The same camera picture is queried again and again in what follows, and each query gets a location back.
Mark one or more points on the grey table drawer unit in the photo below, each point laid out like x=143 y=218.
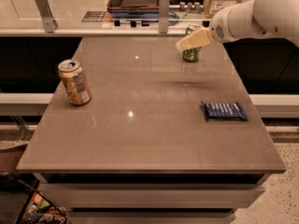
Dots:
x=111 y=203

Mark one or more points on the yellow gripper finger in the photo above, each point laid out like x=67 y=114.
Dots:
x=199 y=38

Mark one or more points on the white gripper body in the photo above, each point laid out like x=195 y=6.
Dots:
x=219 y=28

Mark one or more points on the orange soda can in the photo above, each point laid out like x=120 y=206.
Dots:
x=75 y=82

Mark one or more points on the left metal bracket post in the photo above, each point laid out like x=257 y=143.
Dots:
x=49 y=23

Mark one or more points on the middle metal bracket post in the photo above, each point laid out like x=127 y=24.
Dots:
x=163 y=16

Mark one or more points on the blue snack packet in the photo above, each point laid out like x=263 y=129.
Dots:
x=224 y=111

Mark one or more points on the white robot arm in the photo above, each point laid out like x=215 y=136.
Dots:
x=258 y=19

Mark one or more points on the metal bracket post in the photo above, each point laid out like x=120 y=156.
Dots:
x=163 y=16
x=49 y=23

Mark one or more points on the snack bag box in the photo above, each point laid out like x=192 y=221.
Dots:
x=40 y=210

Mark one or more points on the green soda can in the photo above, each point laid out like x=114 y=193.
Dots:
x=191 y=55

